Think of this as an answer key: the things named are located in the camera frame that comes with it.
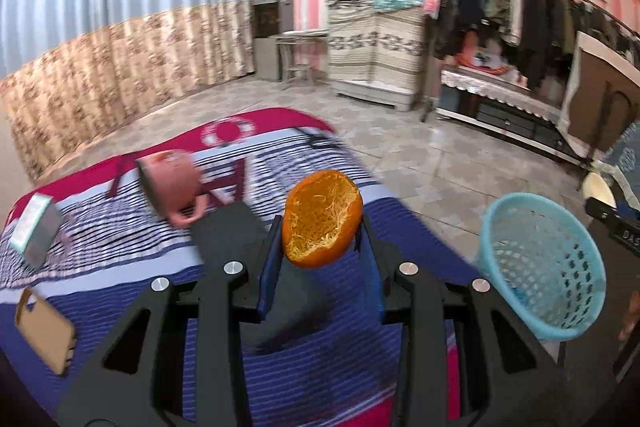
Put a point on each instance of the blue and floral curtain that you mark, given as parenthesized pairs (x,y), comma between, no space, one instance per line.
(125,7)

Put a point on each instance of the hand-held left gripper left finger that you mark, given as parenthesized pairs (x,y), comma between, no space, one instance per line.
(267,269)

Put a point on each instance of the tan phone case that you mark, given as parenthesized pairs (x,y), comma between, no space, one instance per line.
(45,329)

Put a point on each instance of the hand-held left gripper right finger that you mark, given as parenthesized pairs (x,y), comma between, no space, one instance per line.
(372,269)

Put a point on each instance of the blue patterned cloth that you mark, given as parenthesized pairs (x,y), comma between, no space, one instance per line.
(627,157)

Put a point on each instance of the wooden board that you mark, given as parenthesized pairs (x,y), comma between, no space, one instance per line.
(600,92)

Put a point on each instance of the light blue plastic basket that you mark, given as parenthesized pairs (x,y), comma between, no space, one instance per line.
(542,257)

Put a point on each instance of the water dispenser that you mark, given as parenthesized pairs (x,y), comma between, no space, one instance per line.
(270,37)

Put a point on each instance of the pink mug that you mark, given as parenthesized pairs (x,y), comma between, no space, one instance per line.
(170,184)

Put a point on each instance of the white box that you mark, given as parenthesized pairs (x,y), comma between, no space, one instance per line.
(37,229)

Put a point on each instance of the cloth covered cabinet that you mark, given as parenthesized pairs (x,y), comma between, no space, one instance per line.
(375,52)

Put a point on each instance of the striped red blue blanket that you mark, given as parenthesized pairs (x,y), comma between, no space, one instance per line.
(125,257)

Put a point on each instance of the orange peel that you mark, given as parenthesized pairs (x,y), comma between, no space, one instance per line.
(322,219)

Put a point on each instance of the row of hanging clothes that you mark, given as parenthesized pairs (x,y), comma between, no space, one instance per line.
(530,12)

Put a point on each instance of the round stool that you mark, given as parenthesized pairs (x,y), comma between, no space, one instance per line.
(300,39)

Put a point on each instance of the low table with lace cloth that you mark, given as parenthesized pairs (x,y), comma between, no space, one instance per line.
(500,87)

